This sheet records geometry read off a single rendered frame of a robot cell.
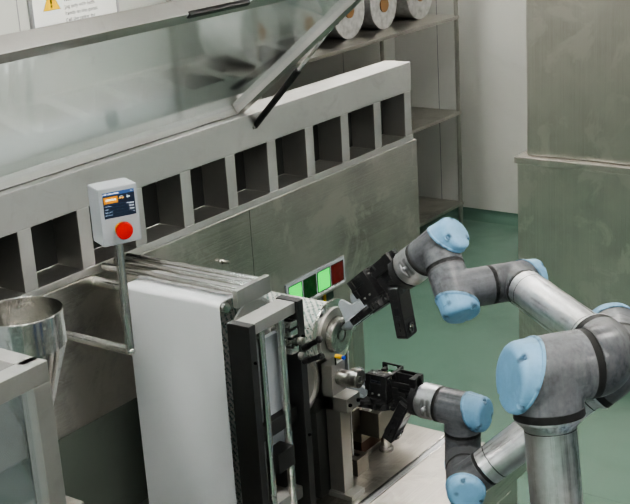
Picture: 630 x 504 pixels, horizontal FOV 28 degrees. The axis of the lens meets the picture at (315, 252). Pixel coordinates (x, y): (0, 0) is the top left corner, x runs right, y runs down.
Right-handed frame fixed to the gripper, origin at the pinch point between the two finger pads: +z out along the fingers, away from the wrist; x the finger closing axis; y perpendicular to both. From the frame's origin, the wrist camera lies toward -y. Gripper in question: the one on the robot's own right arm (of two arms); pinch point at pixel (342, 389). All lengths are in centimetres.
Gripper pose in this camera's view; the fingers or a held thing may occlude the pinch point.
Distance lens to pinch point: 275.3
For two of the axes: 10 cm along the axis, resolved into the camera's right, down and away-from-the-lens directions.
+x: -5.8, 2.9, -7.6
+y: -0.6, -9.5, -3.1
